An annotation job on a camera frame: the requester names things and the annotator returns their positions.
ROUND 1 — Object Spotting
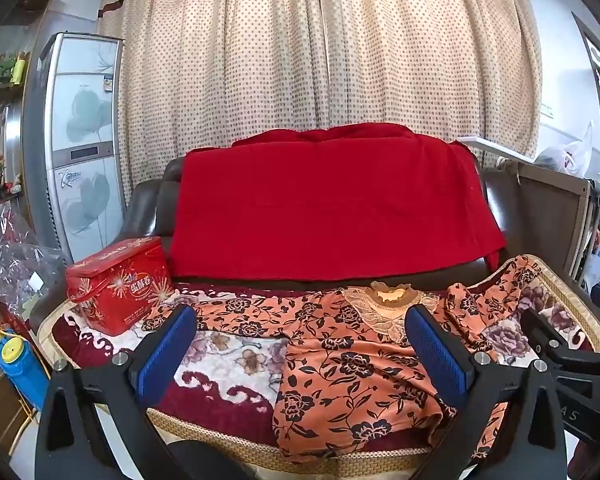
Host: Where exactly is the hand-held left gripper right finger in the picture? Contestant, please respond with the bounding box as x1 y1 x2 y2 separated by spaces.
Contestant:
405 304 567 480

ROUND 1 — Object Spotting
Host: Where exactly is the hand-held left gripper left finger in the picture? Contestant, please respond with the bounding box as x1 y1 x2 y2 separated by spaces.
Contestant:
35 304 203 480

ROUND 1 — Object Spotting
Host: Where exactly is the white board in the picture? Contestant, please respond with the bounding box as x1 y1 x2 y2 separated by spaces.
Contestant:
457 135 537 164

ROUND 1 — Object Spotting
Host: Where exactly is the dotted beige curtain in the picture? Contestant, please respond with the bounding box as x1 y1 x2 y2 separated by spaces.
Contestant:
97 0 541 201

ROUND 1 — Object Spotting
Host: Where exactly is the clear plastic wrap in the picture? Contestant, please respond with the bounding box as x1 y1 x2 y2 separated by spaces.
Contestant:
0 200 68 321

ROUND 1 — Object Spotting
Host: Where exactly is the blue and yellow sprayer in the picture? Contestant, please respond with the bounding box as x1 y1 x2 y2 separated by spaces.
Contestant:
0 322 45 411

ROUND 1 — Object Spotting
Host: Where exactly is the orange floral shirt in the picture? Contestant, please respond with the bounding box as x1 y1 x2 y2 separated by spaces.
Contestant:
142 255 543 463

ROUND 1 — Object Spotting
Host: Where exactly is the red gift box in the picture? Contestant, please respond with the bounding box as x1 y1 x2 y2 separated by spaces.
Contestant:
65 236 173 337

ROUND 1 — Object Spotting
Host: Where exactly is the red cloth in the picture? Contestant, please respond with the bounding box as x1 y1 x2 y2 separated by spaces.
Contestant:
169 122 507 282

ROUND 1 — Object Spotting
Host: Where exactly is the brown leather sofa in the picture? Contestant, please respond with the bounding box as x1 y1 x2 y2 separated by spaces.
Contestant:
122 150 588 293

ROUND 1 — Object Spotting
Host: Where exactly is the floral sofa blanket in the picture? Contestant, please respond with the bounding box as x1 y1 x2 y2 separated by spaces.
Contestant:
37 255 600 480

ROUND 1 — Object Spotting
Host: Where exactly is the white standing air conditioner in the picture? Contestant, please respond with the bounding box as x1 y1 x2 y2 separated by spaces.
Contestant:
22 32 126 263

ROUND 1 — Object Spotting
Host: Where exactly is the person's right hand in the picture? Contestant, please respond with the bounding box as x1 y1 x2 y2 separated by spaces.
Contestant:
567 441 600 480

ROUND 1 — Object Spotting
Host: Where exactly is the white plastic bag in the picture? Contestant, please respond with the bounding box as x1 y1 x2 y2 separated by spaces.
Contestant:
535 120 600 178

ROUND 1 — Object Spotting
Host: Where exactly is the wooden crib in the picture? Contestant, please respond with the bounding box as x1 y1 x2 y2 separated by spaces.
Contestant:
500 157 600 293

